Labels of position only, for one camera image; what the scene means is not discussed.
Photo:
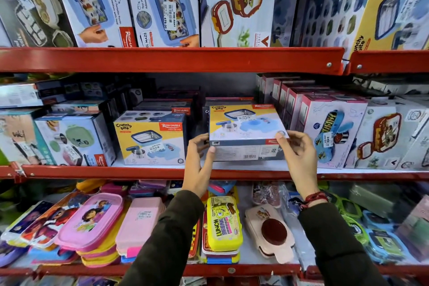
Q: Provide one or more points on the person's left hand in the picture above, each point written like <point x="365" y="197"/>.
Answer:
<point x="194" y="171"/>

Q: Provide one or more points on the person's right hand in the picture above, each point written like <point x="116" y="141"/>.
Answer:
<point x="301" y="161"/>

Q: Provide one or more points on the person's right thumb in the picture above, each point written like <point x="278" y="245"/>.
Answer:
<point x="282" y="141"/>

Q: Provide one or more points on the person's left thumb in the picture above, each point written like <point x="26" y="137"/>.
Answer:
<point x="208" y="156"/>

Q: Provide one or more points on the yellow blue lunch box carton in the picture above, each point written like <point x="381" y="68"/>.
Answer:
<point x="150" y="138"/>
<point x="248" y="128"/>

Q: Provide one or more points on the person's right forearm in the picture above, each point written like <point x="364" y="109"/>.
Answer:
<point x="338" y="249"/>

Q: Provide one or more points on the person's left forearm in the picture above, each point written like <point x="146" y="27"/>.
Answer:
<point x="167" y="245"/>

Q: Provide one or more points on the blue pink lunch box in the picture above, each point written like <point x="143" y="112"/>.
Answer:
<point x="221" y="188"/>

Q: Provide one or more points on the row of white maroon-topped cartons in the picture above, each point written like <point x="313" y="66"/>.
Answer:
<point x="331" y="131"/>

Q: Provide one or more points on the plastic-wrapped pink item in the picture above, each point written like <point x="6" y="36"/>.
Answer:
<point x="266" y="193"/>

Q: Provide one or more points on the yellow cartoon lunch box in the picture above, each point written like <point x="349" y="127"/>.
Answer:
<point x="224" y="223"/>

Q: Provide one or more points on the beige lunch box maroon knob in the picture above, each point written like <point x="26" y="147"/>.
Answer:
<point x="269" y="234"/>

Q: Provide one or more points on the plain pink lunch box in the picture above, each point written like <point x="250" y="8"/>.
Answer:
<point x="139" y="225"/>

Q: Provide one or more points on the green-rimmed lunch box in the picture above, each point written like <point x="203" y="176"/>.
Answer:
<point x="352" y="218"/>

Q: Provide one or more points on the red metal shelf rack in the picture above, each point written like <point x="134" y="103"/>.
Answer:
<point x="167" y="59"/>

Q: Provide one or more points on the grey-green lunch box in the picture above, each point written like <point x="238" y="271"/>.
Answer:
<point x="372" y="200"/>

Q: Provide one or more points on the pale blue slim carton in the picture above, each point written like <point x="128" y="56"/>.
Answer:
<point x="284" y="17"/>

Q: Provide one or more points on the pink cartoon-lid lunch box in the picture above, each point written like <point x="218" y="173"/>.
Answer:
<point x="90" y="220"/>

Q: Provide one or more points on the white carton green lunch box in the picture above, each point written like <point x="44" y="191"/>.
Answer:
<point x="73" y="141"/>

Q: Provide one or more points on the dark blue patterned carton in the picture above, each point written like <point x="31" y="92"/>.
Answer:
<point x="325" y="11"/>

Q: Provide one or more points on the blue-rimmed lunch box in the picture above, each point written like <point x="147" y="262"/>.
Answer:
<point x="385" y="242"/>

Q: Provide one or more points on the yellow pink lunch box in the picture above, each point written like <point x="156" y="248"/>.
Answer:
<point x="100" y="255"/>

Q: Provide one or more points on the white carton blue lunch box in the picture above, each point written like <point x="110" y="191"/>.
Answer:
<point x="164" y="4"/>
<point x="94" y="1"/>

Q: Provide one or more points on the pink wrapped lunch box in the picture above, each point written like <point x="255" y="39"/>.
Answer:
<point x="415" y="228"/>

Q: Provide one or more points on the large yellow blue carton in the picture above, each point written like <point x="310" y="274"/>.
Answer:
<point x="388" y="11"/>

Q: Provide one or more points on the red cartoon-lid lunch box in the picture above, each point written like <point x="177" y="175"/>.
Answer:
<point x="50" y="218"/>

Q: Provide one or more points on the teal beige carton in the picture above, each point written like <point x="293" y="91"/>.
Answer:
<point x="20" y="138"/>

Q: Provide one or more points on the blue cartoon-lid lunch box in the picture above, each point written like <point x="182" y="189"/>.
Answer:
<point x="23" y="222"/>

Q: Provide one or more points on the flat white grey carton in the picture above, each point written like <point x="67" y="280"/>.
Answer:
<point x="20" y="94"/>

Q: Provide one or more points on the purple lunch box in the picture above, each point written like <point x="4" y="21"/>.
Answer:
<point x="10" y="254"/>

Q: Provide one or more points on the dark grey lunch box carton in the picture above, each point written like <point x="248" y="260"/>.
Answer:
<point x="33" y="4"/>

